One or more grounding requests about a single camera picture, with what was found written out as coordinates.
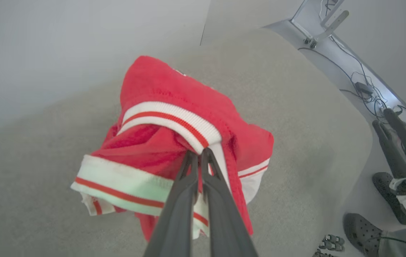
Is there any thin black floor cable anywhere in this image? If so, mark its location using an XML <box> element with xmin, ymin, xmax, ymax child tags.
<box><xmin>298</xmin><ymin>36</ymin><xmax>406</xmax><ymax>143</ymax></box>

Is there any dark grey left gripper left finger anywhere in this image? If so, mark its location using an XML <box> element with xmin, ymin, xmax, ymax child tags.
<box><xmin>143</xmin><ymin>150</ymin><xmax>200</xmax><ymax>257</ymax></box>

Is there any dark grey perforated clog shoe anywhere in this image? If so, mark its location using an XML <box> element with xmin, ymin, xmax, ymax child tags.
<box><xmin>342</xmin><ymin>213</ymin><xmax>384</xmax><ymax>257</ymax></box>
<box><xmin>372</xmin><ymin>172</ymin><xmax>406</xmax><ymax>225</ymax></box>

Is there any grey trouser leg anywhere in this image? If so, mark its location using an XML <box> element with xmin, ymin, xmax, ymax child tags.
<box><xmin>378</xmin><ymin>228</ymin><xmax>406</xmax><ymax>257</ymax></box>

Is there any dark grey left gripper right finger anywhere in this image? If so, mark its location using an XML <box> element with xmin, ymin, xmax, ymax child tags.
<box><xmin>201</xmin><ymin>147</ymin><xmax>259</xmax><ymax>257</ymax></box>

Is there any small grey metal object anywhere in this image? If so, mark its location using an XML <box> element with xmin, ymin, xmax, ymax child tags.
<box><xmin>313</xmin><ymin>234</ymin><xmax>345</xmax><ymax>257</ymax></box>

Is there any black power adapter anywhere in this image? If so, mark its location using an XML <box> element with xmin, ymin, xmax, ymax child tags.
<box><xmin>355</xmin><ymin>82</ymin><xmax>374</xmax><ymax>95</ymax></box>

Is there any red and white basketball jersey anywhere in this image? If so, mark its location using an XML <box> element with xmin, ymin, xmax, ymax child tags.
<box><xmin>70</xmin><ymin>55</ymin><xmax>274</xmax><ymax>243</ymax></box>

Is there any grey fabric sofa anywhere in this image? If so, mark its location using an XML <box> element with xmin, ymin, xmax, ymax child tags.
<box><xmin>0</xmin><ymin>28</ymin><xmax>373</xmax><ymax>257</ymax></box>

